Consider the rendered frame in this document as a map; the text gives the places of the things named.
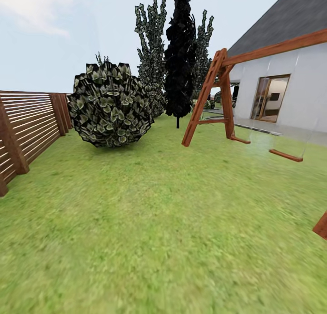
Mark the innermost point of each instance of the door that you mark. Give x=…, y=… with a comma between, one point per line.
x=270, y=95

